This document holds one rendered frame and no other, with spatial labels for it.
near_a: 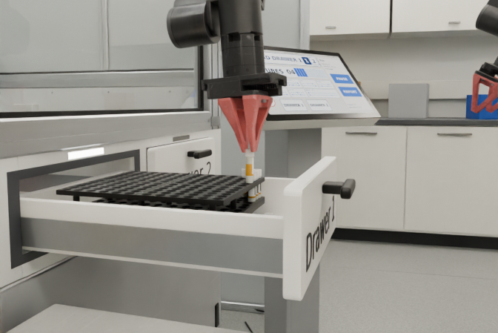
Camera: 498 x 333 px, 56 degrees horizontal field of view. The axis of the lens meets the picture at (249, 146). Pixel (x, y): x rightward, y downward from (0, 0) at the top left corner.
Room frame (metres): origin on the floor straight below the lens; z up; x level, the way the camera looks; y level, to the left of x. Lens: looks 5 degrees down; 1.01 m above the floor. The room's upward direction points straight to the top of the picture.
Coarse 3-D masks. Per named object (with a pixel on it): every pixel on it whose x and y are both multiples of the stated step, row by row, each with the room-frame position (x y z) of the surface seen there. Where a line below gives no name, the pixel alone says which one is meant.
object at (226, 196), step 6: (258, 180) 0.65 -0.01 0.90; (264, 180) 0.68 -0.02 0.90; (240, 186) 0.60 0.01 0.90; (246, 186) 0.60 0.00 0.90; (252, 186) 0.62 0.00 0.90; (222, 192) 0.56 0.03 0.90; (228, 192) 0.57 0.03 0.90; (234, 192) 0.56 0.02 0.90; (240, 192) 0.57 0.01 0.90; (210, 198) 0.52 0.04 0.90; (216, 198) 0.53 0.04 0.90; (222, 198) 0.52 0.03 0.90; (228, 198) 0.53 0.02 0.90; (234, 198) 0.55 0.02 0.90; (210, 204) 0.52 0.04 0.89; (216, 204) 0.51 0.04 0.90; (222, 204) 0.51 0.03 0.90
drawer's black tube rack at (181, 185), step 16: (112, 176) 0.69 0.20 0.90; (128, 176) 0.69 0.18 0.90; (144, 176) 0.69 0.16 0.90; (160, 176) 0.69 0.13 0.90; (176, 176) 0.69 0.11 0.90; (192, 176) 0.69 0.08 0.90; (208, 176) 0.69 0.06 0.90; (224, 176) 0.70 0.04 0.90; (240, 176) 0.69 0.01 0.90; (64, 192) 0.57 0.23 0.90; (80, 192) 0.57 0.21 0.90; (96, 192) 0.56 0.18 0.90; (112, 192) 0.56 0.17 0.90; (128, 192) 0.56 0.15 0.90; (144, 192) 0.56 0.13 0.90; (160, 192) 0.56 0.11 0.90; (176, 192) 0.56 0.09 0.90; (192, 192) 0.56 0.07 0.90; (208, 192) 0.56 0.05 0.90; (192, 208) 0.60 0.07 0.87; (208, 208) 0.60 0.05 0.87; (224, 208) 0.60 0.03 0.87; (240, 208) 0.60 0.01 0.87; (256, 208) 0.64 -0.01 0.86
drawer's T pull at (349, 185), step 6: (348, 180) 0.57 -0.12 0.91; (354, 180) 0.58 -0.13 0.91; (324, 186) 0.55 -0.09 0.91; (330, 186) 0.55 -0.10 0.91; (336, 186) 0.55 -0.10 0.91; (342, 186) 0.53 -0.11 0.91; (348, 186) 0.53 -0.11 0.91; (354, 186) 0.58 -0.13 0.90; (324, 192) 0.55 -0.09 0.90; (330, 192) 0.55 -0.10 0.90; (336, 192) 0.55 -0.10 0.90; (342, 192) 0.52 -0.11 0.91; (348, 192) 0.52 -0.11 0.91; (342, 198) 0.53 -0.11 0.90; (348, 198) 0.52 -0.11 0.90
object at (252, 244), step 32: (32, 192) 0.59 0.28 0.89; (32, 224) 0.54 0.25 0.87; (64, 224) 0.52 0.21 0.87; (96, 224) 0.51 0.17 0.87; (128, 224) 0.50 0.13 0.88; (160, 224) 0.49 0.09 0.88; (192, 224) 0.48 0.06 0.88; (224, 224) 0.47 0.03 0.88; (256, 224) 0.46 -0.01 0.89; (96, 256) 0.52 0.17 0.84; (128, 256) 0.50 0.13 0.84; (160, 256) 0.49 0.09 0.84; (192, 256) 0.48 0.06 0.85; (224, 256) 0.47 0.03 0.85; (256, 256) 0.46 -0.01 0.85
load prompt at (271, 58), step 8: (272, 56) 1.54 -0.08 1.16; (280, 56) 1.56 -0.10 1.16; (288, 56) 1.59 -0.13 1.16; (296, 56) 1.61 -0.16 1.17; (304, 56) 1.64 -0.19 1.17; (312, 56) 1.66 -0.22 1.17; (280, 64) 1.53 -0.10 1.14; (288, 64) 1.56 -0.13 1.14; (296, 64) 1.58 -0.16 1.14; (304, 64) 1.60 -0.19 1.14; (312, 64) 1.63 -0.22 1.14
